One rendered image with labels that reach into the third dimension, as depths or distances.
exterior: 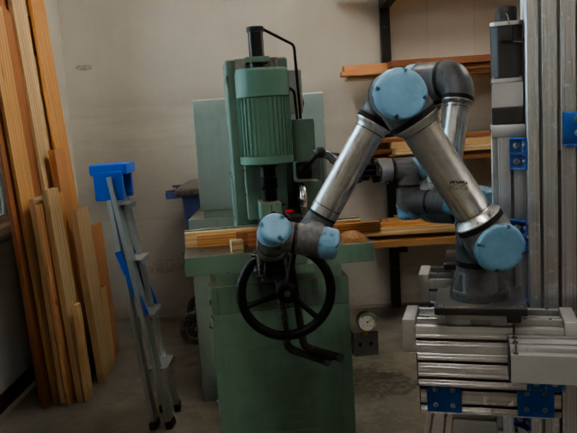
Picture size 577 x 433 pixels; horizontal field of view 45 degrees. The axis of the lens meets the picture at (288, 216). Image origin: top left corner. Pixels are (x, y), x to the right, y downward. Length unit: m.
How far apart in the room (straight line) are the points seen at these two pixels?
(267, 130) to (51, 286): 1.59
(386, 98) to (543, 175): 0.57
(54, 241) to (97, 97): 1.54
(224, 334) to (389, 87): 1.02
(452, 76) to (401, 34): 2.48
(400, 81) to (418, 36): 3.10
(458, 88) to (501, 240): 0.67
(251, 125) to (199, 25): 2.47
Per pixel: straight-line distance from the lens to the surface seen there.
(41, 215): 3.40
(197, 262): 2.16
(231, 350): 2.23
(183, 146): 4.62
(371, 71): 4.12
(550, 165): 1.95
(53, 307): 3.45
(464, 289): 1.81
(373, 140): 1.72
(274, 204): 2.26
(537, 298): 2.01
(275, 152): 2.21
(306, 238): 1.61
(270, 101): 2.21
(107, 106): 4.72
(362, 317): 2.20
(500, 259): 1.65
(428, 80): 2.22
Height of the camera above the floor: 1.31
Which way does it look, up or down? 8 degrees down
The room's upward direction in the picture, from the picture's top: 4 degrees counter-clockwise
